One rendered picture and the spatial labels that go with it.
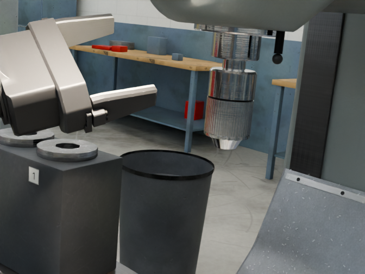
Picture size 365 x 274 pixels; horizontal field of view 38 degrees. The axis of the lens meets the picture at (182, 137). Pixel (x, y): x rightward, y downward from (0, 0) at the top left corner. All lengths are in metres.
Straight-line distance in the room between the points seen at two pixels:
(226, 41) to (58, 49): 0.15
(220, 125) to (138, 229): 2.02
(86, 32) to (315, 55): 0.47
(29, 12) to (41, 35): 7.51
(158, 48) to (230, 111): 5.80
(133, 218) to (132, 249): 0.16
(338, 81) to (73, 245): 0.48
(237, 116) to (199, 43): 5.77
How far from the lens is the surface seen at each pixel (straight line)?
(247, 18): 0.45
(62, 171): 0.74
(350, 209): 0.88
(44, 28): 0.50
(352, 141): 0.88
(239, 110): 0.51
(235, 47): 0.51
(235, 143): 0.53
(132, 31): 7.16
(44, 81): 0.45
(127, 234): 2.58
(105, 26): 0.55
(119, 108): 0.46
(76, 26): 0.53
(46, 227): 0.79
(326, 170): 0.91
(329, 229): 0.89
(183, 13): 0.47
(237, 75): 0.51
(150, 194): 2.42
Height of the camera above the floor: 1.31
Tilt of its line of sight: 12 degrees down
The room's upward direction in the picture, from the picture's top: 5 degrees clockwise
